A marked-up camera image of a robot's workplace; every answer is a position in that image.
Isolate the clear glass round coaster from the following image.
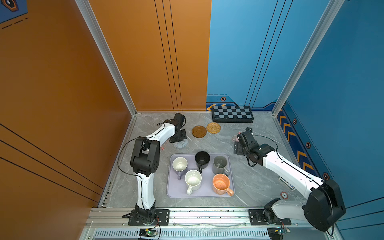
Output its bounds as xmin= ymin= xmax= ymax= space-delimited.
xmin=174 ymin=139 xmax=188 ymax=149

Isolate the brown wooden round coaster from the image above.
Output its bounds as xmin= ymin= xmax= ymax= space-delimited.
xmin=192 ymin=126 xmax=207 ymax=138

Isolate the woven rattan round coaster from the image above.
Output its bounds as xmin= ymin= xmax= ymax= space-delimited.
xmin=206 ymin=122 xmax=221 ymax=134

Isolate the pink cherry blossom coaster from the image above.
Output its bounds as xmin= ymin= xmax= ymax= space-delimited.
xmin=232 ymin=135 xmax=239 ymax=143

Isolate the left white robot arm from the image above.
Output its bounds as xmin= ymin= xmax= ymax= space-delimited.
xmin=130 ymin=113 xmax=187 ymax=224

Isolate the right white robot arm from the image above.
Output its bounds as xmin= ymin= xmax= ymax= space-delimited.
xmin=234 ymin=129 xmax=346 ymax=232

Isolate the grey mug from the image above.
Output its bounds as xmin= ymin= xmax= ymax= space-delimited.
xmin=212 ymin=156 xmax=231 ymax=177

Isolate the black mug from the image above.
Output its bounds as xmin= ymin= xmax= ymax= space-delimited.
xmin=195 ymin=151 xmax=211 ymax=174

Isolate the black checkered chess board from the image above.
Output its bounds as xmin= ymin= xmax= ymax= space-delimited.
xmin=211 ymin=105 xmax=254 ymax=123

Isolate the white cream mug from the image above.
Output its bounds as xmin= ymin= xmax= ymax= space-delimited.
xmin=185 ymin=170 xmax=202 ymax=196

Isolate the orange mug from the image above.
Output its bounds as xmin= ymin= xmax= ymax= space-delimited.
xmin=213 ymin=174 xmax=234 ymax=197

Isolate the card deck box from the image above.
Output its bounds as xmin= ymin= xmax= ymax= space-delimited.
xmin=279 ymin=177 xmax=296 ymax=191

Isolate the lavender serving tray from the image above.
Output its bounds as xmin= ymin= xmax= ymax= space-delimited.
xmin=167 ymin=151 xmax=235 ymax=198

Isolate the right green circuit board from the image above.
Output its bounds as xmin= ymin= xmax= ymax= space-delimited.
xmin=267 ymin=228 xmax=291 ymax=240

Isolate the green circuit board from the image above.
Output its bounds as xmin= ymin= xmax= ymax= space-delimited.
xmin=138 ymin=228 xmax=159 ymax=240
xmin=267 ymin=228 xmax=291 ymax=240

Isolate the left green circuit board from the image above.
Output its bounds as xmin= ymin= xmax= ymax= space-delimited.
xmin=138 ymin=228 xmax=159 ymax=240

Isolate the white mug purple handle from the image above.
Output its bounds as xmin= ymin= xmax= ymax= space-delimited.
xmin=172 ymin=157 xmax=188 ymax=180

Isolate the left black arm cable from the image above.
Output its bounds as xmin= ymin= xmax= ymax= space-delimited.
xmin=116 ymin=137 xmax=142 ymax=177

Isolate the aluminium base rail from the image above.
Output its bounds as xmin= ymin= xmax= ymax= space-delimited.
xmin=80 ymin=207 xmax=343 ymax=240

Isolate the aluminium corner post left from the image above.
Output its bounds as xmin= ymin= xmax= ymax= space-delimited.
xmin=75 ymin=0 xmax=137 ymax=117

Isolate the aluminium corner post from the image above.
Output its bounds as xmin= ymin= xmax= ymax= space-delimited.
xmin=75 ymin=0 xmax=137 ymax=117
xmin=272 ymin=0 xmax=345 ymax=117

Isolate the aluminium corner post right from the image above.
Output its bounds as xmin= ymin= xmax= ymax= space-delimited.
xmin=272 ymin=0 xmax=345 ymax=117

